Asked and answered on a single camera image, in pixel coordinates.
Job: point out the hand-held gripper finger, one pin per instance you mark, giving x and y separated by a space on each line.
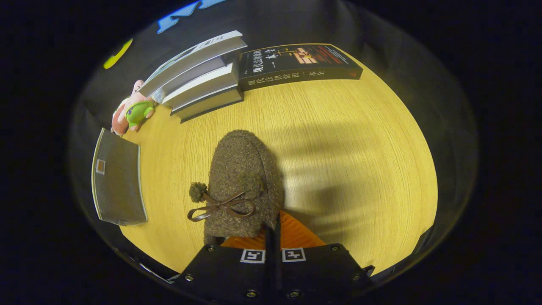
268 275
278 275

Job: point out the brown fuzzy shoe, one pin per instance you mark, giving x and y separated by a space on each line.
241 165

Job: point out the grey fabric storage box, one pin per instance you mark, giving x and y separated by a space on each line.
118 190

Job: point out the dark-covered white book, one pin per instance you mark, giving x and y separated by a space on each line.
211 103

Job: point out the thick white book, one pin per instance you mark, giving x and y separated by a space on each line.
203 87

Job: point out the pink starfish plush toy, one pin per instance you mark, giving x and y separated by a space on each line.
139 112

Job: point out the watermelon slice plush toy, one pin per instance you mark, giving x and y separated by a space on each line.
117 123

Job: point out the thin grey-blue book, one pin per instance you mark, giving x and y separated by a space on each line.
199 72

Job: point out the black book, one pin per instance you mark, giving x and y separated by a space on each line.
296 59

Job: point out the white book with portrait cover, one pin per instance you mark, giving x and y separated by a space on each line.
199 53

